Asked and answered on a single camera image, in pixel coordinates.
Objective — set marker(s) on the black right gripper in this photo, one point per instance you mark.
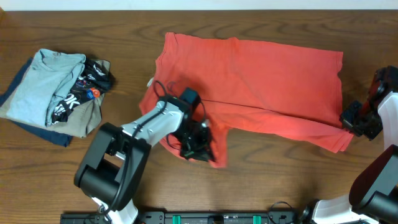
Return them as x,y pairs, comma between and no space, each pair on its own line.
346,118

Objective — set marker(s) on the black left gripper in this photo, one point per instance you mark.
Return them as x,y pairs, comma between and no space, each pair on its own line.
202,152

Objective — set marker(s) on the red t-shirt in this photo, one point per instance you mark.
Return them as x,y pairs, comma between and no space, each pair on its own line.
257,86

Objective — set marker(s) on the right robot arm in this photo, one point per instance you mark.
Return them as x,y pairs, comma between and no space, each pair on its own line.
373,194

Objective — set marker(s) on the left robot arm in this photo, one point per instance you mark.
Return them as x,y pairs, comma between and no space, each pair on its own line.
113,165

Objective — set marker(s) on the tan folded shirt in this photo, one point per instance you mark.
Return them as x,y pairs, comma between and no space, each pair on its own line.
83,120

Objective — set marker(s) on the black printed folded shirt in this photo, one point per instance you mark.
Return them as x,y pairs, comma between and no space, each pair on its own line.
94,81

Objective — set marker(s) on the navy folded shirt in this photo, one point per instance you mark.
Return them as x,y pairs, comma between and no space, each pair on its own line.
50,136

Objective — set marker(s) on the light blue folded shirt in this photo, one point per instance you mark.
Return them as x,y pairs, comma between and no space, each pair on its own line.
48,81

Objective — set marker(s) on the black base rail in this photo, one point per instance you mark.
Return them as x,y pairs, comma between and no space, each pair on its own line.
177,217

